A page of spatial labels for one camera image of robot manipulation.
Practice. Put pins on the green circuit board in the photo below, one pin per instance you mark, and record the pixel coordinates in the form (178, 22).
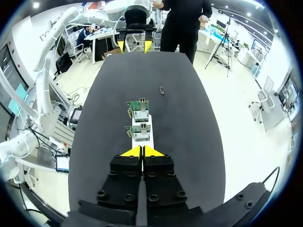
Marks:
(136, 105)
(135, 130)

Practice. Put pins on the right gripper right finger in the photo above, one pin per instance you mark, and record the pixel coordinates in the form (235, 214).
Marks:
(163, 179)

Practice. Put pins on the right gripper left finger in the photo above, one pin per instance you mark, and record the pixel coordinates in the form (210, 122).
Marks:
(123, 179)

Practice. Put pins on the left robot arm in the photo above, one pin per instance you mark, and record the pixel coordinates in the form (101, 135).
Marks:
(113, 10)

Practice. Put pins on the small black module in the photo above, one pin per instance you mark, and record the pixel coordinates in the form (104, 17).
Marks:
(162, 90)

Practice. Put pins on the person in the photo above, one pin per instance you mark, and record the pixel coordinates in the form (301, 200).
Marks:
(82, 35)
(182, 28)

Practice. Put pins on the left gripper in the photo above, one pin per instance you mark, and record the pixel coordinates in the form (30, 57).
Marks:
(136, 17)

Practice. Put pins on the white stand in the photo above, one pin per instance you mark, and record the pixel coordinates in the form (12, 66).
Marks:
(149, 144)

